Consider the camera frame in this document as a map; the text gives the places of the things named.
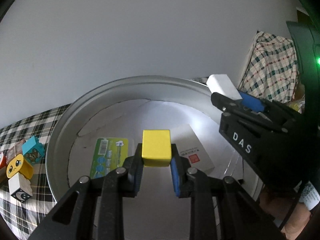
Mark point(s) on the black white plaid tablecloth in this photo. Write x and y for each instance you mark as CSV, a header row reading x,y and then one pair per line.
x,y
21,219

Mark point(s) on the clear plastic bag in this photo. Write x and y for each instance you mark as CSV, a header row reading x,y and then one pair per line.
x,y
298,101

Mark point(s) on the person right hand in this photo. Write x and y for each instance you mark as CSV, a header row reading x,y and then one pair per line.
x,y
278,208

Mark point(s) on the yellow sad face block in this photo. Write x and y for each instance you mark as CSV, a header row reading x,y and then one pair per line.
x,y
20,165

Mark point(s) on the brown picture frame block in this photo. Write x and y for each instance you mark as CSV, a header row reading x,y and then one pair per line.
x,y
15,150

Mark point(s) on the white moon toy block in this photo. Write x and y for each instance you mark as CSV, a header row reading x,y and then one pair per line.
x,y
20,188

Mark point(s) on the white power adapter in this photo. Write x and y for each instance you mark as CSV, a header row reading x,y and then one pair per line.
x,y
222,84

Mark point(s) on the yellow wooden block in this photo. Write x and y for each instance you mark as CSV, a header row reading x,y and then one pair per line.
x,y
156,148

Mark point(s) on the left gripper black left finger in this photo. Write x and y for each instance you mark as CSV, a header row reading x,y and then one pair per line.
x,y
134,166

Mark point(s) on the green yellow card packet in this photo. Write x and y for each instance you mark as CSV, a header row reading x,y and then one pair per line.
x,y
109,154

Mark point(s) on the white box red stamp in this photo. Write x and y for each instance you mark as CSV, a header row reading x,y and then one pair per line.
x,y
190,147

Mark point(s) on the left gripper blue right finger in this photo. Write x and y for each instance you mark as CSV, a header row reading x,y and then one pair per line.
x,y
179,166

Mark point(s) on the round metal cookie tin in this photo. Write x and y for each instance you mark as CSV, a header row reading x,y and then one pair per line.
x,y
124,109

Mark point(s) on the plaid cloth covered chair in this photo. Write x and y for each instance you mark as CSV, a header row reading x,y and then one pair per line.
x,y
271,71

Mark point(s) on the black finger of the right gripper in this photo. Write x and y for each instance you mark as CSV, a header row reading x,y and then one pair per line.
x,y
235,115

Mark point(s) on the red tape roll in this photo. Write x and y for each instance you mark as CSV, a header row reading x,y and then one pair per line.
x,y
3,160

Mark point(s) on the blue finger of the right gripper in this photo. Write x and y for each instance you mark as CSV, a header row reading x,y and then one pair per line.
x,y
251,102

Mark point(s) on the teal toy block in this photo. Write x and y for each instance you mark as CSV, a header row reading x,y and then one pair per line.
x,y
33,150

